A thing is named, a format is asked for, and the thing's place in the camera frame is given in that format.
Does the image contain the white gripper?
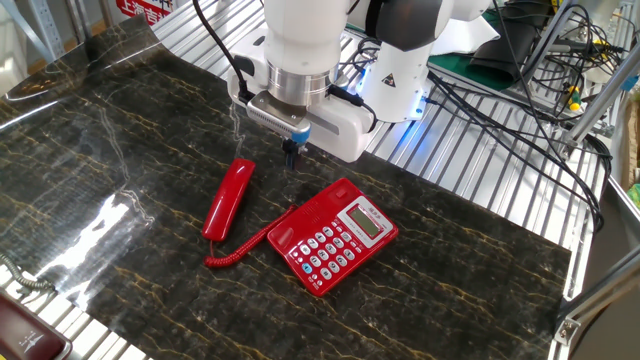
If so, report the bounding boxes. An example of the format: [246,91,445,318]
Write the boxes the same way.
[227,27,377,171]

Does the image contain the red telephone handset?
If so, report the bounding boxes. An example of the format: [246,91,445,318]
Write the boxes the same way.
[201,158,257,243]

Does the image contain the red telephone cord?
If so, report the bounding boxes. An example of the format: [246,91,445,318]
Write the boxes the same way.
[202,203,300,269]

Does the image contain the dark red telephone base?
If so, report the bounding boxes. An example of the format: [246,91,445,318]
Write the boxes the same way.
[0,288,74,360]

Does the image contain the dark marble pattern mat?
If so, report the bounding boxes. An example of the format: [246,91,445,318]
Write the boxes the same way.
[0,14,572,360]

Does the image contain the red white printed sign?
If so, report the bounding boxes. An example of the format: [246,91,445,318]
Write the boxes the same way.
[115,0,177,27]

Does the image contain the white paper sheet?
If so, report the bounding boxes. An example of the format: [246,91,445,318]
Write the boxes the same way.
[429,17,501,56]

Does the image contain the black fabric pouch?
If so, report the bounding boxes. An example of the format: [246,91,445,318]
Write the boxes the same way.
[469,0,557,84]

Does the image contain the grey perforated metal upright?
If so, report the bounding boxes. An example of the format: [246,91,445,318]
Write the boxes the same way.
[27,0,67,61]

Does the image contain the grey metal bar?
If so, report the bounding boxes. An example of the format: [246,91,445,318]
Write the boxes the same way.
[519,0,584,86]

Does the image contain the aluminium profile strut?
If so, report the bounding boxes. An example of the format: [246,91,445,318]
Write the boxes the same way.
[558,42,640,160]

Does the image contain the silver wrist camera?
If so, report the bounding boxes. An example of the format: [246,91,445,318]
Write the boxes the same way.
[245,90,312,147]

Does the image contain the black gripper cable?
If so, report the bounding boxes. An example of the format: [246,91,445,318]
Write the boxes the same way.
[192,0,254,105]

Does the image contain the grey coiled telephone cord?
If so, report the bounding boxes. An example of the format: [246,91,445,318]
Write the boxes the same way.
[0,252,57,296]

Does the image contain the black cable bundle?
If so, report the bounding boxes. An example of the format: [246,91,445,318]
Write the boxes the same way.
[424,0,615,235]

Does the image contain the aluminium strut with bracket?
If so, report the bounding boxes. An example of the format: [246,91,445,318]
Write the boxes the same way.
[552,244,640,360]

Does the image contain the tangled thin black wires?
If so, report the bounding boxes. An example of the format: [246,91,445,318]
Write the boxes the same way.
[529,2,629,124]

